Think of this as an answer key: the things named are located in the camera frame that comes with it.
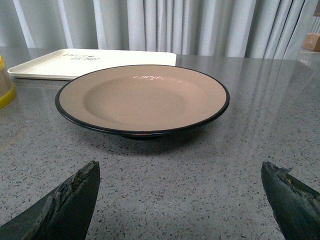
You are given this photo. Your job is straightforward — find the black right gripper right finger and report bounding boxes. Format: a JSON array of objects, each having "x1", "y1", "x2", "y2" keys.
[{"x1": 261, "y1": 161, "x2": 320, "y2": 240}]

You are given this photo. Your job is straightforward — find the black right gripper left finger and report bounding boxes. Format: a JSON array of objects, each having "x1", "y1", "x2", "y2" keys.
[{"x1": 0, "y1": 161, "x2": 100, "y2": 240}]

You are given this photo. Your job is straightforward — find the beige plate with black rim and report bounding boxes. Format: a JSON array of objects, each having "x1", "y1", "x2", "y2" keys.
[{"x1": 55, "y1": 65, "x2": 230, "y2": 139}]

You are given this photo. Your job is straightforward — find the cream white rectangular tray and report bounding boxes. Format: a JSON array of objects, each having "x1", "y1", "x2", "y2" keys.
[{"x1": 7, "y1": 48, "x2": 177, "y2": 81}]

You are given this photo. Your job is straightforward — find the wooden steamer basket yellow rims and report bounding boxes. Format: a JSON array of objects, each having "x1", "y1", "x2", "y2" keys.
[{"x1": 0, "y1": 56, "x2": 16, "y2": 109}]

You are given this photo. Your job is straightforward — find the brown cardboard box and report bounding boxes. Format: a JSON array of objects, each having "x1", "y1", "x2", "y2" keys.
[{"x1": 302, "y1": 33, "x2": 320, "y2": 52}]

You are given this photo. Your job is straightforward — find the grey pleated curtain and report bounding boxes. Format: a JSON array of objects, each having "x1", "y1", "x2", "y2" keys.
[{"x1": 0, "y1": 0, "x2": 317, "y2": 60}]

